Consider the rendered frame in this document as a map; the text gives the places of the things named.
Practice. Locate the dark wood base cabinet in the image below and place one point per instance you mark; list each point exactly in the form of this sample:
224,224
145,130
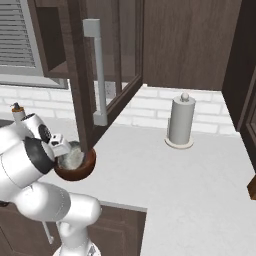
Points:
120,230

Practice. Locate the white wall outlet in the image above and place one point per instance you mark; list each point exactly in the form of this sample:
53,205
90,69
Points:
110,90

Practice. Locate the dark wood glass cabinet door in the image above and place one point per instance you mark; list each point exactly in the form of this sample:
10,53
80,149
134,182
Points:
80,83

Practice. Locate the white soap dispenser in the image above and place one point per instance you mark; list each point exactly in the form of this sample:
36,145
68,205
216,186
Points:
18,113

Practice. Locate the tall dark wood cabinet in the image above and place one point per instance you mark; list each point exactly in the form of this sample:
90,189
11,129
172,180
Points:
241,83

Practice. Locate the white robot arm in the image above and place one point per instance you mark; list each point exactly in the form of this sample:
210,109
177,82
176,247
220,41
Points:
36,200

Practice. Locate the open dark wood wall cabinet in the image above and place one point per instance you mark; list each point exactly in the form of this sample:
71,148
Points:
53,50

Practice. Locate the window with grey blinds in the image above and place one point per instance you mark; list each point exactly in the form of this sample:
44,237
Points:
16,36

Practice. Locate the grey paper towel holder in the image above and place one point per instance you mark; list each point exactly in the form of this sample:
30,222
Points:
181,120

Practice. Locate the closed dark wood cabinet door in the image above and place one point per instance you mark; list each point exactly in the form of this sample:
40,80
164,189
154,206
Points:
190,43

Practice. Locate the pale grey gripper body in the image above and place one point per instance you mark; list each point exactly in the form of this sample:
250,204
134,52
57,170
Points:
62,148

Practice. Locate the brown bowl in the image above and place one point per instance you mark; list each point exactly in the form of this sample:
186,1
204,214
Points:
87,166

